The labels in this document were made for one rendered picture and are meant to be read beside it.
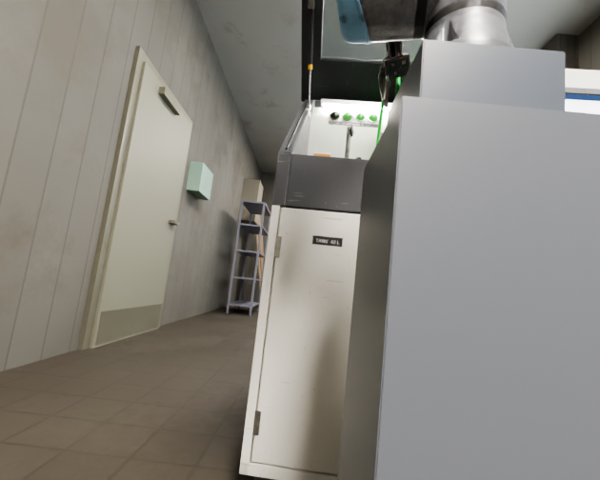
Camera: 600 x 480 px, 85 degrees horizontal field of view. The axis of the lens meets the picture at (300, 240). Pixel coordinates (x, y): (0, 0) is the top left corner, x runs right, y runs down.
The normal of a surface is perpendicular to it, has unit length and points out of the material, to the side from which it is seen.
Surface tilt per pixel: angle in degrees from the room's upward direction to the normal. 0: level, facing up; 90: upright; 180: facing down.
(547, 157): 90
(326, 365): 90
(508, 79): 90
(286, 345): 90
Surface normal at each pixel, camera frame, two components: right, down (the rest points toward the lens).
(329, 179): -0.07, -0.15
